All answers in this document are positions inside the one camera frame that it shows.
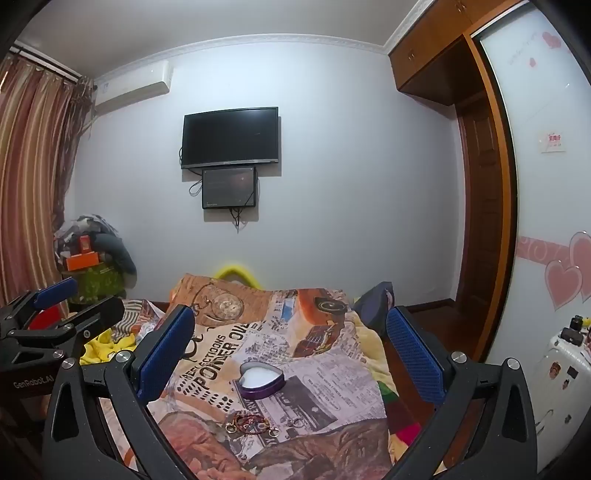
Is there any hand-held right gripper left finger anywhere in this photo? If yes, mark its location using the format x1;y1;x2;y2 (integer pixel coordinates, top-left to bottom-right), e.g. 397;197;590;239
41;305;197;480

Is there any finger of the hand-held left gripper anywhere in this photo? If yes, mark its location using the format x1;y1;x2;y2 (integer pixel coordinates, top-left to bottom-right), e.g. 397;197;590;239
0;277;79;334
9;295;126;366

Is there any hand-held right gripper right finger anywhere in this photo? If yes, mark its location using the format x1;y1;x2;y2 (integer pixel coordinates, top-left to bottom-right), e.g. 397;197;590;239
385;305;539;480

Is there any purple heart-shaped box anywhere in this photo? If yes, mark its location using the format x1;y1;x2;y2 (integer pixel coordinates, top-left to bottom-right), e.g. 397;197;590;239
239;362;286;400

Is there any red box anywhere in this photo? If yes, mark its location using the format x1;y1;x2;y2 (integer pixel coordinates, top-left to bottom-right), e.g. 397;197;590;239
28;308;58;331

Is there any green patterned bag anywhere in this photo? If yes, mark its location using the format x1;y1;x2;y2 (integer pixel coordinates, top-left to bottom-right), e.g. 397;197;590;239
69;263;126;304

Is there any yellow cloth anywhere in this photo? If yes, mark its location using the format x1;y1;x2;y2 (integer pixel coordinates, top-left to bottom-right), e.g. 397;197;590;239
80;329;138;366

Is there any striped grey cloth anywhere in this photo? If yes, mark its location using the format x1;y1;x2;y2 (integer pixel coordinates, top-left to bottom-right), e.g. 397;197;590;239
111;299;163;343

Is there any orange box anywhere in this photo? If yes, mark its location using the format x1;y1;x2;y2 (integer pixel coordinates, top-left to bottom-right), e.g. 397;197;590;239
65;251;102;271

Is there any colourful bed sheet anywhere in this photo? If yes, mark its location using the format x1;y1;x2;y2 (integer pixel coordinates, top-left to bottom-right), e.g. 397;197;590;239
376;367;423;464

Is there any dark blue bag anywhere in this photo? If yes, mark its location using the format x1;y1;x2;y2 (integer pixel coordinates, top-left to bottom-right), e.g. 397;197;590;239
355;281;396;334

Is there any pile of grey clothes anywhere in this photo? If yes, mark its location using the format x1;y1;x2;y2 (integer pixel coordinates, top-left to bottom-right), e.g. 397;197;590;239
53;213;138;278

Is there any yellow cushion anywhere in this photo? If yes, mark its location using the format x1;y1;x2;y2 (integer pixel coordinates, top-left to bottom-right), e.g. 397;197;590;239
216;263;258;290

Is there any printed blanket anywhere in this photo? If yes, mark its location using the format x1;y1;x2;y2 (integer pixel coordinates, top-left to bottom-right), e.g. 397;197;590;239
99;273;402;480

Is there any striped brown curtain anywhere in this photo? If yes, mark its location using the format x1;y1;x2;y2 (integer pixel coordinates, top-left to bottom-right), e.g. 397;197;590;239
0;51;96;306

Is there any white suitcase with stickers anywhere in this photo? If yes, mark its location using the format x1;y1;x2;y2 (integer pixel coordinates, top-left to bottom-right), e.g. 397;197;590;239
531;331;591;472

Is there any small black device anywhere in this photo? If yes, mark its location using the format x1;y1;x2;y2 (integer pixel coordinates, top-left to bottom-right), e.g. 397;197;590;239
560;316;585;345

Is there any brown wooden door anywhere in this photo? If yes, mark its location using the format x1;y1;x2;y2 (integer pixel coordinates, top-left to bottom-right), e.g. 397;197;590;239
455;92;505;306

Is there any white wardrobe door with hearts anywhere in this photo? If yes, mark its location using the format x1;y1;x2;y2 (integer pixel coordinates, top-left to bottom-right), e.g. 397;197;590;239
478;8;591;372

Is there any white air conditioner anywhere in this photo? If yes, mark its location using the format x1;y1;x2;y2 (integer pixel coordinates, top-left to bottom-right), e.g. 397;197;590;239
93;62;173;116

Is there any wooden overhead cabinet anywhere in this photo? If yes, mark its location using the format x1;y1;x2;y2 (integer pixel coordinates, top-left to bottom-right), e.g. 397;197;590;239
388;0;491;99

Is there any small black wall monitor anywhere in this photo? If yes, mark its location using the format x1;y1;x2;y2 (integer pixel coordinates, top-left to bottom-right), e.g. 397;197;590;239
202;167;258;210

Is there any black wall television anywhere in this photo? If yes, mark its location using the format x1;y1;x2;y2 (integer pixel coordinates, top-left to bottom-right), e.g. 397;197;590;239
181;107;280;170

